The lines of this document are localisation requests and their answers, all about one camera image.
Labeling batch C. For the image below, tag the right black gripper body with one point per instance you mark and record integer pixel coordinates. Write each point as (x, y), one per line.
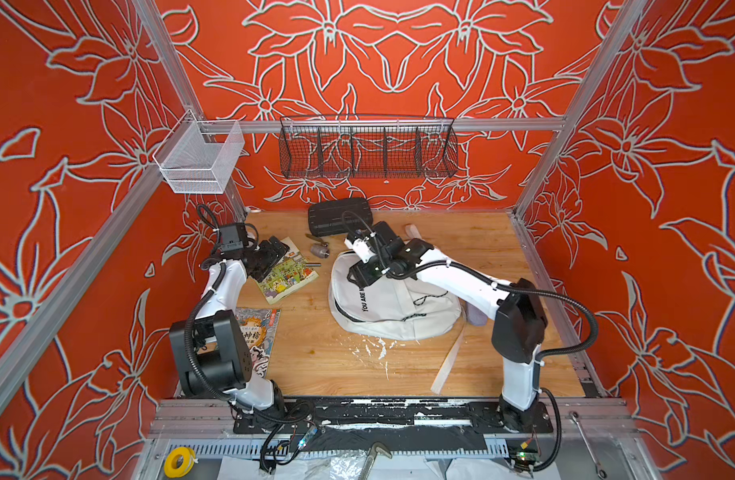
(376, 264)

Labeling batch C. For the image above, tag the steel wrench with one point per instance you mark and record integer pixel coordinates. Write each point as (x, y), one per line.
(599, 470)

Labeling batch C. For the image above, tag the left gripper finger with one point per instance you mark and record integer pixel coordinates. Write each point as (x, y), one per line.
(259, 266)
(273, 248)

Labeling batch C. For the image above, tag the black wire wall basket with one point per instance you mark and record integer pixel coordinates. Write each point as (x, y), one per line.
(349, 146)

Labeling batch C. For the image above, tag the green history comic book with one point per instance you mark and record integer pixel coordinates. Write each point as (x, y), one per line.
(289, 275)

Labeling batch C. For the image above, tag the small green circuit board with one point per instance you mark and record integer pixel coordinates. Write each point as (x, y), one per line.
(523, 460)

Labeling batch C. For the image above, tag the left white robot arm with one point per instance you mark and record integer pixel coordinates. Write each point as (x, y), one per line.
(211, 357)

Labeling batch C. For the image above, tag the purple glasses case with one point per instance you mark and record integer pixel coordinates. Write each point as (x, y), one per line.
(475, 316)

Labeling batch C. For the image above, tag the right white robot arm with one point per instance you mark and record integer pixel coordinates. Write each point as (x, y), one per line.
(519, 321)

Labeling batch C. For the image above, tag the white wire mesh basket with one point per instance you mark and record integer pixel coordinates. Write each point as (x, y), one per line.
(199, 156)

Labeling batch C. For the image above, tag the yellow tape roll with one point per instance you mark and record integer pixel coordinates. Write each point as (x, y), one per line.
(179, 462)

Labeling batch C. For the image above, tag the metal pipe elbow fitting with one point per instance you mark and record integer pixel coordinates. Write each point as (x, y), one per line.
(320, 250)

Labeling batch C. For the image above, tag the black plastic case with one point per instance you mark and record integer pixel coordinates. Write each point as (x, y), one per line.
(334, 217)

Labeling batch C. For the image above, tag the red cartoon story book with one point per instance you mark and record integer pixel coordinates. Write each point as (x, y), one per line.
(258, 327)

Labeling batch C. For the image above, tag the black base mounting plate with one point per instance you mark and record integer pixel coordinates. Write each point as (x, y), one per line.
(484, 415)

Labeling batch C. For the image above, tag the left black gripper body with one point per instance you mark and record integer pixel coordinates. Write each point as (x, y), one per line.
(255, 254)

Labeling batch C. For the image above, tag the white student backpack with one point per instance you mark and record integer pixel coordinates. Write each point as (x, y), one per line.
(404, 311)

